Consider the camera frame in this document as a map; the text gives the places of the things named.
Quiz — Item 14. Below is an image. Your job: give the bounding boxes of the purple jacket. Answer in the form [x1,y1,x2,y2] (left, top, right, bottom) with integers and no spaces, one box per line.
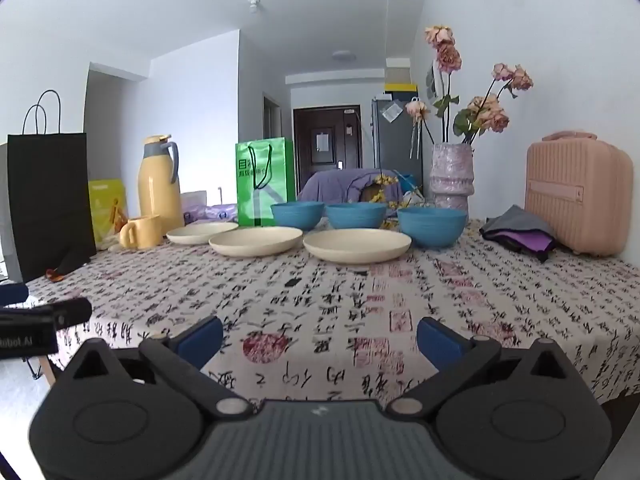
[298,169,403,206]

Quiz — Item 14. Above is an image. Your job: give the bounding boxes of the yellow flower sprigs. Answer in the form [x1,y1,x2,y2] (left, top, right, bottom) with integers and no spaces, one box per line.
[375,172,431,228]

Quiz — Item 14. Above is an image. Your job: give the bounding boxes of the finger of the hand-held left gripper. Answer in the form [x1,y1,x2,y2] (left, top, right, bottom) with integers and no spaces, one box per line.
[0,282,29,307]
[0,298,94,331]

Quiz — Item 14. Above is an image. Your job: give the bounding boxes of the folded hanging umbrella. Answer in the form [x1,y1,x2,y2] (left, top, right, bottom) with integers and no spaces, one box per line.
[410,96,421,159]

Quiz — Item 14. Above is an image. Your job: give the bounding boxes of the yellow mug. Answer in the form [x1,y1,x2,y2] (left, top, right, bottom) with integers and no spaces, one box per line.
[119,215,165,250]

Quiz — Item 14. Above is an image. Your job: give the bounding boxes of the dark brown door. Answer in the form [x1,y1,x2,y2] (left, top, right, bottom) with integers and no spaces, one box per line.
[293,106,362,181]

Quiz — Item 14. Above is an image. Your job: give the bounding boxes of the dried pink rose bouquet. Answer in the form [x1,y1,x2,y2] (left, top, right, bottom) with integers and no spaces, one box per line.
[405,25,534,146]

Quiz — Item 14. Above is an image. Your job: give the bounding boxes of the blue bowl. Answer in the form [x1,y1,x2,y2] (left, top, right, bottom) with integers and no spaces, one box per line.
[397,207,468,249]
[270,201,326,229]
[326,202,388,231]

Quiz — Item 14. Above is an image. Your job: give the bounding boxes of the yellow-green snack packet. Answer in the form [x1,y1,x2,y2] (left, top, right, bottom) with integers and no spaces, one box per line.
[88,179,129,251]

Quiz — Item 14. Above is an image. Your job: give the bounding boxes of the yellow and black box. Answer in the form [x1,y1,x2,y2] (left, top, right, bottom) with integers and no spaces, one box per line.
[382,81,418,101]

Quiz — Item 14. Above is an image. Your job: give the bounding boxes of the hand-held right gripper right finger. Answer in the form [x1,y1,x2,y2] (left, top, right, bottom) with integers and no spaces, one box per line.
[389,316,577,421]

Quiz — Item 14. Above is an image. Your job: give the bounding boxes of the pink hard-shell case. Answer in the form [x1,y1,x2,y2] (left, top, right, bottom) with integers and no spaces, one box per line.
[525,131,635,257]

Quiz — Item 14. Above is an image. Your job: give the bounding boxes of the black paper bag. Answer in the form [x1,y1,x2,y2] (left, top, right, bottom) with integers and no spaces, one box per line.
[7,90,97,283]

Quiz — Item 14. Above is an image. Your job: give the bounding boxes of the green paper bag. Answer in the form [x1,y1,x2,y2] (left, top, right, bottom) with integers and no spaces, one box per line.
[236,137,297,227]

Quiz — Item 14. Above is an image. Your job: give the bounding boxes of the yellow thermos jug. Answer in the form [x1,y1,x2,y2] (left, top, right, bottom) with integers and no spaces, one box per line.
[138,135,185,233]

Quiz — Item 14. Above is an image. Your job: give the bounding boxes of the pink textured vase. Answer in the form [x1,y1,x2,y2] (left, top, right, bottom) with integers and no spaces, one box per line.
[430,143,475,221]

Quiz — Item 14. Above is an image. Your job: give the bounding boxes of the purple plastic packets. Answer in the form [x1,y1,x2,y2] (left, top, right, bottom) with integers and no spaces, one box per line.
[182,203,240,224]

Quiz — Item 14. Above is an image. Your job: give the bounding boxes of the grey refrigerator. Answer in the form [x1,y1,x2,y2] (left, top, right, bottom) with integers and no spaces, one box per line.
[371,97,424,181]

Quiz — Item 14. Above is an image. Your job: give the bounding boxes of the cream plate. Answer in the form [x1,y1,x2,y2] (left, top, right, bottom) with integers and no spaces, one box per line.
[166,222,240,246]
[302,228,413,264]
[209,226,304,259]

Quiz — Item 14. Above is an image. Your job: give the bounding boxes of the white cardboard box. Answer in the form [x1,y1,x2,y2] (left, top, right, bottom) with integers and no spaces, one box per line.
[386,57,412,82]

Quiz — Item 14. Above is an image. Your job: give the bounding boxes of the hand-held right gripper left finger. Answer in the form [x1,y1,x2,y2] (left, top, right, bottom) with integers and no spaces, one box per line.
[64,316,253,421]

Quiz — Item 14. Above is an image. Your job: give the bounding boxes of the grey and purple folded cloth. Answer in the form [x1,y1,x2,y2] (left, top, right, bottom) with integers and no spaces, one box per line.
[480,205,558,263]

